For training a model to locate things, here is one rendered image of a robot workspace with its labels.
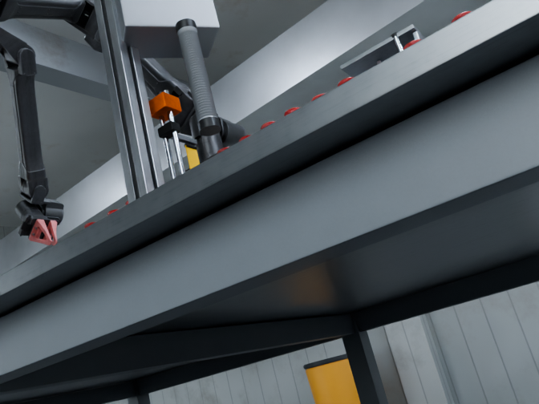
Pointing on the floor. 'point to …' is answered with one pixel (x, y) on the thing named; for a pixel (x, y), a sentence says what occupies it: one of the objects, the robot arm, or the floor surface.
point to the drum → (332, 381)
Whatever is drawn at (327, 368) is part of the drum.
